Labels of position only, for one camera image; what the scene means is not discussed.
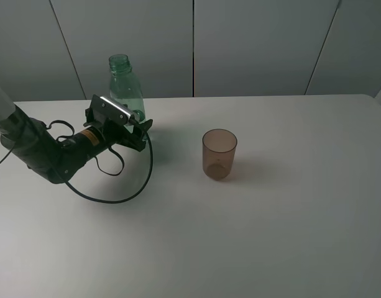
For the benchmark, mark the pink translucent plastic cup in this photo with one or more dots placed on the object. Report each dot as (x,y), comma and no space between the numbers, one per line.
(219,147)

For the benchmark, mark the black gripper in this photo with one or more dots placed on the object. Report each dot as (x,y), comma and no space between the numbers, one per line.
(103,129)

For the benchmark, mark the green transparent plastic bottle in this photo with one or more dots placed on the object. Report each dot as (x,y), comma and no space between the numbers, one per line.
(124,85)

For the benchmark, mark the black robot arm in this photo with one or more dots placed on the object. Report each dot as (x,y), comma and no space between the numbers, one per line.
(55,159)

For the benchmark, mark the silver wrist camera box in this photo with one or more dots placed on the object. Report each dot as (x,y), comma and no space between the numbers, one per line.
(104,108)

